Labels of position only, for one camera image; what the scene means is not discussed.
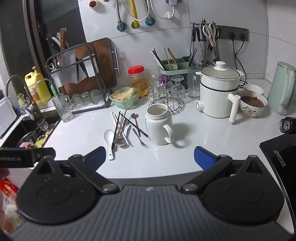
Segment black dish rack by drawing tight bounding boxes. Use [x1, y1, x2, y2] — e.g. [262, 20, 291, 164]
[46, 37, 111, 109]

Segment dark kitchen sink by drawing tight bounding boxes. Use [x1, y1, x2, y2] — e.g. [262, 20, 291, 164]
[17, 116, 61, 149]

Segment wooden chopstick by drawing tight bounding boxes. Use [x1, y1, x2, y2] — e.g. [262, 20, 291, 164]
[116, 110, 127, 140]

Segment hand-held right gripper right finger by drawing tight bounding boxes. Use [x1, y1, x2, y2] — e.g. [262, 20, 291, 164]
[180, 146, 266, 194]

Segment pale green bottle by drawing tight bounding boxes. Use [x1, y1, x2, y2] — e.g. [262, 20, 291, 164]
[17, 93, 30, 107]

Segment yellow sponge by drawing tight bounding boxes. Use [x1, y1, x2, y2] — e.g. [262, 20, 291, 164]
[36, 131, 50, 148]

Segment small stemmed glass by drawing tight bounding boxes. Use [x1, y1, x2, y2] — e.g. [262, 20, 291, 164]
[37, 118, 49, 131]

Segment pale green electric kettle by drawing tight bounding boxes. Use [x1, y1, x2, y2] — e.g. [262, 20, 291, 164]
[267, 61, 296, 116]

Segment brown bottle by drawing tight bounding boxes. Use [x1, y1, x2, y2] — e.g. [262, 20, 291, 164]
[279, 117, 296, 134]

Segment green strainer basket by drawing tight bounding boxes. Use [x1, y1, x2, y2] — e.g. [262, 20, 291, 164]
[109, 88, 140, 109]

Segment white knife blade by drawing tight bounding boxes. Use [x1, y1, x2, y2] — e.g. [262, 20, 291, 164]
[77, 57, 93, 78]

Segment brown cooked food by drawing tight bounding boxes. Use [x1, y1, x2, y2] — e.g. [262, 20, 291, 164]
[240, 91, 265, 107]

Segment round clear glass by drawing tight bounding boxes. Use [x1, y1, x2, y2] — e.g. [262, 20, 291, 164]
[148, 85, 162, 99]

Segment stemmed clear glass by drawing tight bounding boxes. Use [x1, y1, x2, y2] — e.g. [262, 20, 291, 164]
[171, 75, 185, 100]

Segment thin metal hose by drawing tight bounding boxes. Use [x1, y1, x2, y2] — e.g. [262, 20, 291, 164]
[139, 0, 155, 26]

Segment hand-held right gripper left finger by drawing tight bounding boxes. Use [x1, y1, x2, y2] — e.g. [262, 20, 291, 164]
[35, 146, 119, 194]

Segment small metal fork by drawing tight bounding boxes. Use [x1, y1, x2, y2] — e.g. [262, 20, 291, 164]
[132, 128, 149, 148]

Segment red-lidded plastic jar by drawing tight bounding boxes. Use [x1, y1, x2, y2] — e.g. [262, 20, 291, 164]
[128, 66, 148, 98]

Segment metal pot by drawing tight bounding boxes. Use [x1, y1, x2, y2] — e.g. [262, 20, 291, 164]
[18, 131, 38, 148]

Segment textured glass mug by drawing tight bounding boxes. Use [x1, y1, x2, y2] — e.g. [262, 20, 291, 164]
[187, 66, 203, 99]
[52, 93, 74, 123]

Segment wooden-handled knife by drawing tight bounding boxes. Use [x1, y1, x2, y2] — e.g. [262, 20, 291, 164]
[59, 28, 68, 51]

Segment braided metal hose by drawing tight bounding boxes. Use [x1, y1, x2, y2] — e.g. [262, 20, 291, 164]
[114, 0, 127, 32]

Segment metal kitchen faucet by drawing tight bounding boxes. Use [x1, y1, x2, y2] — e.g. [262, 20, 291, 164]
[6, 75, 42, 116]

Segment red printed plastic bag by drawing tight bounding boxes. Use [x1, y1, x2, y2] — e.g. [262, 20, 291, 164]
[0, 177, 20, 232]

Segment metal bar handle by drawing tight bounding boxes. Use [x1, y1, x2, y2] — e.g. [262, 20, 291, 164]
[113, 46, 119, 73]

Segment white charger cable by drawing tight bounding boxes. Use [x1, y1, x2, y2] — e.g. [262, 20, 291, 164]
[150, 0, 183, 20]

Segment purple-lidded glass cup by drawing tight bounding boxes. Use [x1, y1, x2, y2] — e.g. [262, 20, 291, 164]
[157, 74, 171, 93]

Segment black power plug cable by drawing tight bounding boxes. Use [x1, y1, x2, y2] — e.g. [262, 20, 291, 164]
[234, 34, 246, 72]
[229, 32, 241, 71]

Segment white electric pot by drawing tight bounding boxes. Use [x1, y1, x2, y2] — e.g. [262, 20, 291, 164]
[195, 61, 244, 123]

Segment black induction cooktop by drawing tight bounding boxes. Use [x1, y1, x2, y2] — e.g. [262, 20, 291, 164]
[259, 133, 296, 200]

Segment bundle of assorted chopsticks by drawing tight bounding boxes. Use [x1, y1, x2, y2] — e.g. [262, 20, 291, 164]
[149, 47, 197, 70]

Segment patterned ceramic bowl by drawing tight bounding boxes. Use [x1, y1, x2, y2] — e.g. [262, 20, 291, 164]
[238, 90, 268, 118]

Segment small clear glass cup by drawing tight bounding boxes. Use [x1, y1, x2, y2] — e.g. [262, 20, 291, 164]
[90, 89, 102, 105]
[81, 91, 92, 107]
[70, 94, 81, 109]

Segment yellow hose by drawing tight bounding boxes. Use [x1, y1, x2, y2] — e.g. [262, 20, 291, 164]
[129, 0, 140, 29]

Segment tall clear glass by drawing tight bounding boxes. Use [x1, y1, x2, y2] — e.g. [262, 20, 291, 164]
[148, 67, 161, 86]

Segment black wall power strip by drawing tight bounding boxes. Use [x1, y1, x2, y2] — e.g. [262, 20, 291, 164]
[216, 25, 249, 42]

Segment row of hanging metal utensils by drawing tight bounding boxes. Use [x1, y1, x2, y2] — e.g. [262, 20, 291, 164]
[190, 19, 220, 66]

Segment plain white bowl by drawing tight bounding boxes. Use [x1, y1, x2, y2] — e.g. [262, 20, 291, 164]
[244, 84, 265, 95]

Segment copper teaspoon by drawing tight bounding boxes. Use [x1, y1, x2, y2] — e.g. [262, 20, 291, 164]
[131, 113, 141, 137]

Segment white ceramic spoon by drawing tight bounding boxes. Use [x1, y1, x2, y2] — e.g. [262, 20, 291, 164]
[104, 130, 115, 161]
[119, 125, 132, 147]

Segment white-handled kitchen scissors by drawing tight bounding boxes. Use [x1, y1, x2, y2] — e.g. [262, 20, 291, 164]
[202, 23, 220, 48]

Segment green utensil holder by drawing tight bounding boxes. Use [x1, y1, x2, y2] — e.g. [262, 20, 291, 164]
[160, 59, 190, 77]

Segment large metal spoon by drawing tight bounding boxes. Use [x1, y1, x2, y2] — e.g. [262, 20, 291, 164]
[112, 112, 126, 146]

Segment wooden cutting board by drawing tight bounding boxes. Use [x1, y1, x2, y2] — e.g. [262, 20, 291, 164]
[62, 38, 118, 93]

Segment wire glass rack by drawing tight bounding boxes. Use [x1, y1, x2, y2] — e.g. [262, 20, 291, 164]
[148, 89, 185, 115]

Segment white pot lid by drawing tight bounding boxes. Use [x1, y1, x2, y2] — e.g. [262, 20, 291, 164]
[201, 61, 241, 80]

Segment white ceramic mug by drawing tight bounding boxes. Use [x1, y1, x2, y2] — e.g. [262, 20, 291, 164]
[145, 103, 174, 146]

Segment yellow detergent bottle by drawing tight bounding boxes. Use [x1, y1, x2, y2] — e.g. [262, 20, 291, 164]
[25, 66, 52, 107]

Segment textured steel cleaver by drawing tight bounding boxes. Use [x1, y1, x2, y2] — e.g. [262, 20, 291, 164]
[50, 50, 78, 86]

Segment enoki mushrooms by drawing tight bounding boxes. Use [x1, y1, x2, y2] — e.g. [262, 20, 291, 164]
[112, 88, 139, 101]

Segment white box appliance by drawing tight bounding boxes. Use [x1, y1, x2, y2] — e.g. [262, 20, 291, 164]
[0, 97, 18, 137]

